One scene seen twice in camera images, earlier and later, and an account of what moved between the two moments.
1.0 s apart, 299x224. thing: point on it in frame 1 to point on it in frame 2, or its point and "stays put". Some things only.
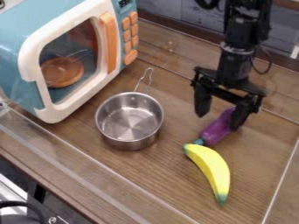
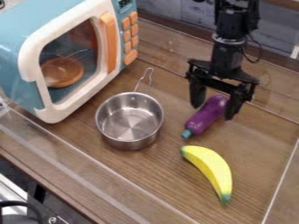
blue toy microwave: x=63 y=51 stays put
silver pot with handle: x=128 y=117 stays put
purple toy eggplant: x=219 y=128 to x=208 y=115
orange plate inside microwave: x=61 y=72 stays put
